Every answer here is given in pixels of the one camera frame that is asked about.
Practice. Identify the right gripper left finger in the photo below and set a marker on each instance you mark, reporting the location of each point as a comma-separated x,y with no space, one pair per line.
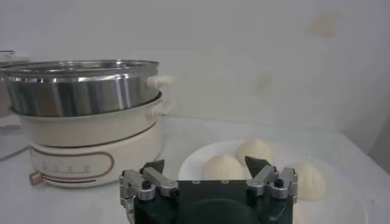
158,179

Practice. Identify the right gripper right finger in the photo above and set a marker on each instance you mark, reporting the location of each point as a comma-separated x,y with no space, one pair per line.
262,179

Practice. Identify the white steamed baozi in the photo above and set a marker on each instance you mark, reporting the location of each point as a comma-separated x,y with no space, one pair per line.
256,149
310,182
222,167

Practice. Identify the stainless steel steamer basket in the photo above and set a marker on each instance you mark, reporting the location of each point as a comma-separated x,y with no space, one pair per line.
76,94

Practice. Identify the white round plate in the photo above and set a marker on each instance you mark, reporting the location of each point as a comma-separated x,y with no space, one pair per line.
195,167

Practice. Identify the cream electric cooker pot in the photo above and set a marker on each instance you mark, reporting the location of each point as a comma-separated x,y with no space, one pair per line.
91,134

